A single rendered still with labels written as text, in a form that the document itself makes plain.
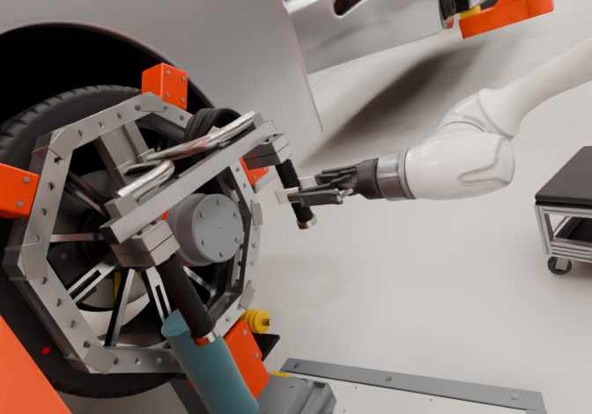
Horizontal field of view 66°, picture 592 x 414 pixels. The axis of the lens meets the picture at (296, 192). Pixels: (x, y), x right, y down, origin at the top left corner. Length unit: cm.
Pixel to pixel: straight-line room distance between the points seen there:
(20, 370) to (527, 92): 76
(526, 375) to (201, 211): 109
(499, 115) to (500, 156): 13
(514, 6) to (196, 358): 376
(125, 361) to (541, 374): 114
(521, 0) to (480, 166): 351
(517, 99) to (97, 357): 83
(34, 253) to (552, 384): 132
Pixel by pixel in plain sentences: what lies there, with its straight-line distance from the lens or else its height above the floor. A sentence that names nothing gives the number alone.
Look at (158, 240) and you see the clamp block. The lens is 68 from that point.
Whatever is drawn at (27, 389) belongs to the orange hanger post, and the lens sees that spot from 39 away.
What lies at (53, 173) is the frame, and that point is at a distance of 86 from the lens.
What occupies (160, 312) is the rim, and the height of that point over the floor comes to 68.
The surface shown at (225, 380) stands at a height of 60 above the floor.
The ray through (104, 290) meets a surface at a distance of 113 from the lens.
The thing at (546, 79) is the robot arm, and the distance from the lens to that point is 81.
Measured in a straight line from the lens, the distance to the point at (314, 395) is 148.
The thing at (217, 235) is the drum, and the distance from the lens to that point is 85.
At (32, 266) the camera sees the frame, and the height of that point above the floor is 95.
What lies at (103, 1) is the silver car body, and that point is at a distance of 114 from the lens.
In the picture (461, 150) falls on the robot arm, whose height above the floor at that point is 87.
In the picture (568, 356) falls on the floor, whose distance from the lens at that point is 161.
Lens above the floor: 113
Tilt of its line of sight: 19 degrees down
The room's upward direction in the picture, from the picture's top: 23 degrees counter-clockwise
